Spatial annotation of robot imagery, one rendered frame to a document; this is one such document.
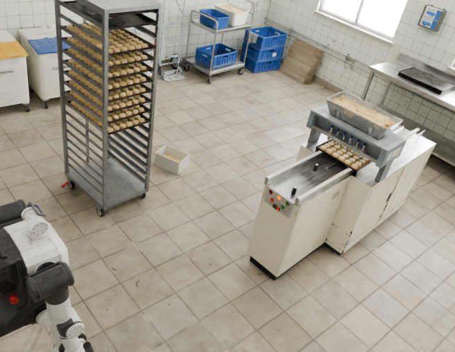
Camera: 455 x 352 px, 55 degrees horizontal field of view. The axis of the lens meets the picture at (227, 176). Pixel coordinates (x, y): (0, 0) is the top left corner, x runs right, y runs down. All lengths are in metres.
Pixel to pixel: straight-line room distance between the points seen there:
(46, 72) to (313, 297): 3.78
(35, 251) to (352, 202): 2.62
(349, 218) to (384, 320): 0.84
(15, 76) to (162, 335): 3.34
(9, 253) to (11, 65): 3.65
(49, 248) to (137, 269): 1.81
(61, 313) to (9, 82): 3.82
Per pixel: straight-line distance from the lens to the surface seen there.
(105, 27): 3.16
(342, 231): 3.96
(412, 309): 4.07
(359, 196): 3.73
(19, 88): 5.49
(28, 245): 1.92
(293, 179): 3.41
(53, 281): 1.79
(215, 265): 3.74
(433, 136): 6.47
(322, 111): 3.76
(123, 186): 4.17
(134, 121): 3.71
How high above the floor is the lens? 2.70
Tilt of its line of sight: 35 degrees down
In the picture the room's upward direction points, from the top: 11 degrees clockwise
